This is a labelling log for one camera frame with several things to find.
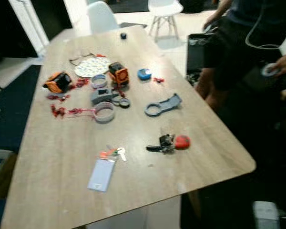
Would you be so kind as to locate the grey tape roll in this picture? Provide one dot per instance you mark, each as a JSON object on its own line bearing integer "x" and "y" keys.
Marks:
{"x": 264, "y": 72}

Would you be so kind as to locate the key bunch red fob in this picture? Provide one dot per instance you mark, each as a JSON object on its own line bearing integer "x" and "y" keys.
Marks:
{"x": 168, "y": 143}

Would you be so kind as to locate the keys with orange tag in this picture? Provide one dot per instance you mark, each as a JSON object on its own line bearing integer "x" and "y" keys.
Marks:
{"x": 115, "y": 152}

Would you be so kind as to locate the person in dark clothes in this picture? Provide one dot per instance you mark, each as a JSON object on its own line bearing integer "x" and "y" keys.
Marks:
{"x": 238, "y": 52}

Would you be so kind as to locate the black open case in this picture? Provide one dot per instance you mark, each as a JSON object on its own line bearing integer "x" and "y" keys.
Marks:
{"x": 196, "y": 52}

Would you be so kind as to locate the small red clip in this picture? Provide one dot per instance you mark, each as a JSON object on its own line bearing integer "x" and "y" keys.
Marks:
{"x": 158, "y": 79}

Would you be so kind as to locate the blue digital timer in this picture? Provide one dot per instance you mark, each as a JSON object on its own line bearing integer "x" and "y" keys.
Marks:
{"x": 144, "y": 74}

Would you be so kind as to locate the white chair wooden legs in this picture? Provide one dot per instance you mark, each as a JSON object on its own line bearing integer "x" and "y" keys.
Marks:
{"x": 164, "y": 7}

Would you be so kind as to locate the orange and black device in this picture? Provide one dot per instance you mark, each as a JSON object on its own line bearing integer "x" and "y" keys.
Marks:
{"x": 118, "y": 74}
{"x": 58, "y": 82}

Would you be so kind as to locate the dark blue round knob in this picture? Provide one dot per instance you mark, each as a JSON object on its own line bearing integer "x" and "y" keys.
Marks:
{"x": 123, "y": 36}

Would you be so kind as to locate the large white tape roll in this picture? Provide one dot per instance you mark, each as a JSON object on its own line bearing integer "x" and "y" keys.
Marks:
{"x": 104, "y": 119}

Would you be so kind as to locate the small white tape roll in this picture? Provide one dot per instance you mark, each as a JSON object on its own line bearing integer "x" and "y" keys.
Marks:
{"x": 99, "y": 86}

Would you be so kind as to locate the clear card badge holder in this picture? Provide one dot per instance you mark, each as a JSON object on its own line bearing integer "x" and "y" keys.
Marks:
{"x": 101, "y": 174}

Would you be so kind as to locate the floral round plate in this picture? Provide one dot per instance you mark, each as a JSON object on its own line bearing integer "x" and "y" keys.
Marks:
{"x": 92, "y": 67}

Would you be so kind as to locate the red clips bunch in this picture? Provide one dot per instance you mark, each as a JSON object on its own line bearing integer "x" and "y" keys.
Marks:
{"x": 62, "y": 98}
{"x": 57, "y": 112}
{"x": 80, "y": 84}

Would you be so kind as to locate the black floor mat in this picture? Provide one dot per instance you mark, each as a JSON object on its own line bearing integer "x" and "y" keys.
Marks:
{"x": 14, "y": 109}

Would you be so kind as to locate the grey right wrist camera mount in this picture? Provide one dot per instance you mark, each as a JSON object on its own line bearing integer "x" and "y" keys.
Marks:
{"x": 266, "y": 214}

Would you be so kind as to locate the thin frame eyeglasses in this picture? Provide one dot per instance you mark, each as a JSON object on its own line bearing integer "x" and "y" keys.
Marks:
{"x": 72, "y": 61}

